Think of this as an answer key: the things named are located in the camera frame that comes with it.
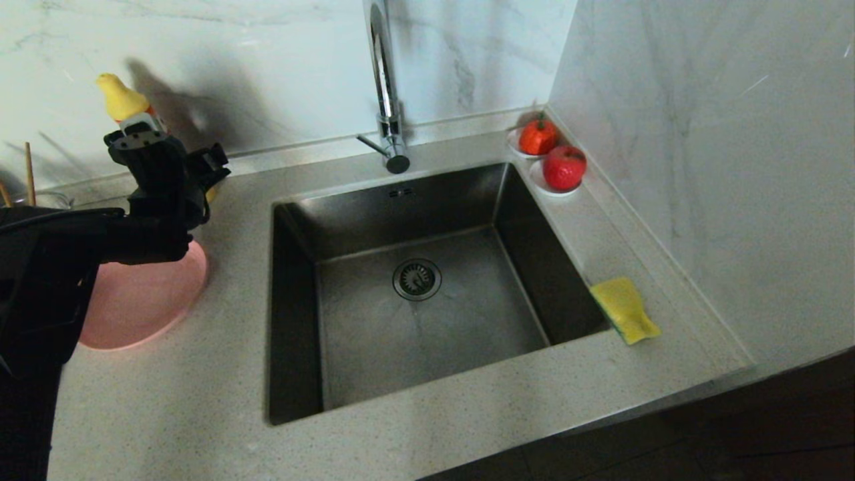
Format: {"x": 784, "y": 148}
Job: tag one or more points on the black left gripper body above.
{"x": 163, "y": 194}

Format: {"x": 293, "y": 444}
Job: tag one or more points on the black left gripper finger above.
{"x": 210, "y": 164}

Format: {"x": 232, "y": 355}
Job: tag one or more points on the orange-red tomato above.
{"x": 538, "y": 138}

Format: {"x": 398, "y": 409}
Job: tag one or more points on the yellow dish soap bottle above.
{"x": 122, "y": 100}

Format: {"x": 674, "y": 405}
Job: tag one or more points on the pink round plate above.
{"x": 147, "y": 300}

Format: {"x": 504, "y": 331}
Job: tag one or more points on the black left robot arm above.
{"x": 40, "y": 280}

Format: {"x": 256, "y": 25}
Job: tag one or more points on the brown wooden chopstick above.
{"x": 30, "y": 174}
{"x": 4, "y": 195}

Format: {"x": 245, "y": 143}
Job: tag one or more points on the clear glass jar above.
{"x": 47, "y": 199}

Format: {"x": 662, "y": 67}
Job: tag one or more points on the yellow green sponge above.
{"x": 624, "y": 307}

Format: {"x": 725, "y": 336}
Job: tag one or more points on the stainless steel sink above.
{"x": 467, "y": 321}

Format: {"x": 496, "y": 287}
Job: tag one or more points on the chrome faucet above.
{"x": 386, "y": 87}

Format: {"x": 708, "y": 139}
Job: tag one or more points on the metal sink drain strainer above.
{"x": 417, "y": 279}

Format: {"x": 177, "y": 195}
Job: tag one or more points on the red apple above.
{"x": 564, "y": 168}

